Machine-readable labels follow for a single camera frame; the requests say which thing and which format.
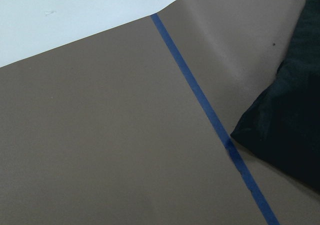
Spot blue tape grid lines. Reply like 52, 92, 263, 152
150, 13, 280, 225

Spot black graphic t-shirt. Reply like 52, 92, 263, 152
231, 0, 320, 191

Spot brown paper table cover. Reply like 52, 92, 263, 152
0, 0, 320, 225

